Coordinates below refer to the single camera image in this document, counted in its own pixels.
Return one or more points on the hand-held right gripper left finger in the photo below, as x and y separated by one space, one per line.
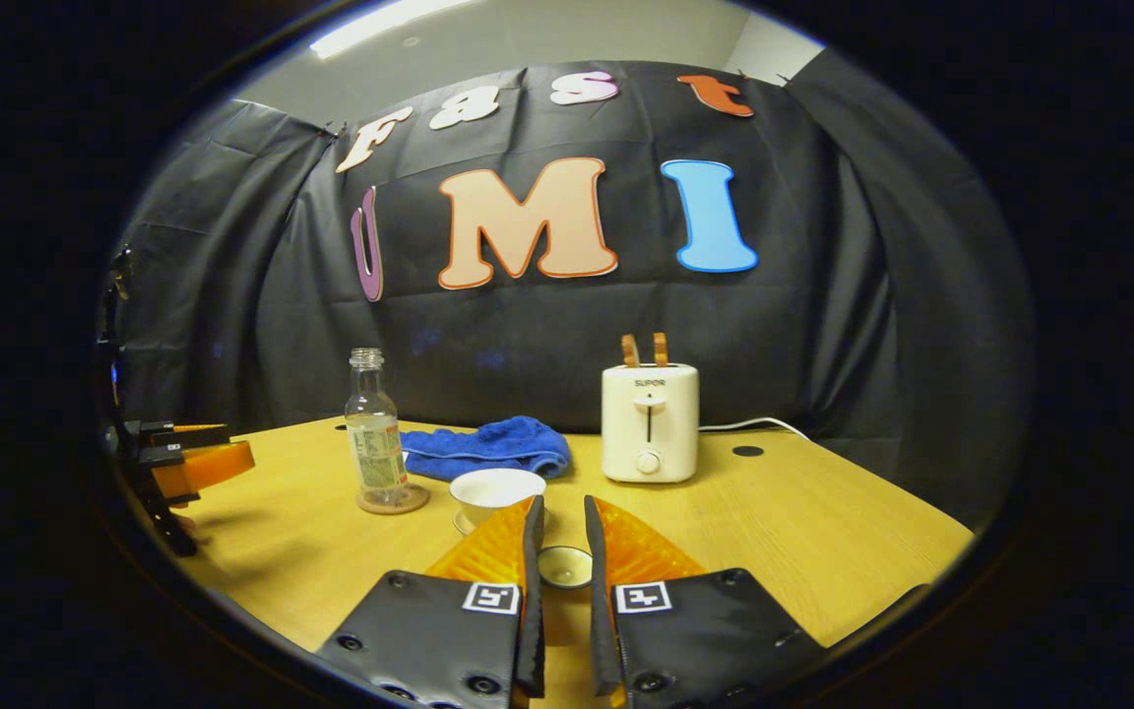
532 611

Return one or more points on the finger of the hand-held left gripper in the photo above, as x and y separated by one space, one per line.
198 438
161 456

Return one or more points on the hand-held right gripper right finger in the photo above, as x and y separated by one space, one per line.
598 611

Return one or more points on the yellow ceramic teacup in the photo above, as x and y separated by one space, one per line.
488 492

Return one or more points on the round wooden coaster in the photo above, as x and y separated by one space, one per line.
414 502

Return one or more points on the clear glass water bottle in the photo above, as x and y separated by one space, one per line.
377 443

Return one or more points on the blue towel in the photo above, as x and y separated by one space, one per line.
498 448

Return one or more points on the white toaster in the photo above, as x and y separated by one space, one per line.
651 423

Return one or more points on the black backdrop cloth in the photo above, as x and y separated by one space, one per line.
872 295

